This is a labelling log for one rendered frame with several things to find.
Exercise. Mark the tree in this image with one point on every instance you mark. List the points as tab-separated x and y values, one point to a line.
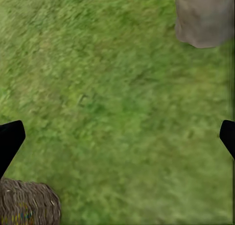
205	23

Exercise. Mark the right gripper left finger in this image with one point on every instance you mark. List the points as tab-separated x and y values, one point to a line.
12	135

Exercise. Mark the wicker basket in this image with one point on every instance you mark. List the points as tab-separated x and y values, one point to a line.
28	203

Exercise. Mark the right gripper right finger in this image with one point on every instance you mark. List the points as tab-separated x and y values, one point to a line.
227	135

